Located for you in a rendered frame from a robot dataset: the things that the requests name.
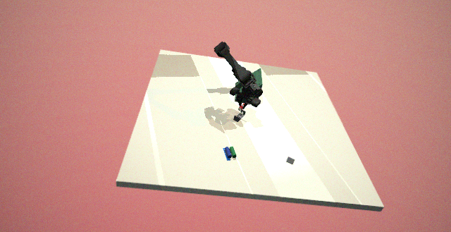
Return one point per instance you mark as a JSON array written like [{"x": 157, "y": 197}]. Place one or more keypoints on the red and silver battery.
[{"x": 241, "y": 107}]

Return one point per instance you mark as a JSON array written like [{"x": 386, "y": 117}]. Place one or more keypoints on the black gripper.
[{"x": 245, "y": 94}]

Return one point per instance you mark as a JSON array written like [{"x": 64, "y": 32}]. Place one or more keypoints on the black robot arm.
[{"x": 241, "y": 73}]

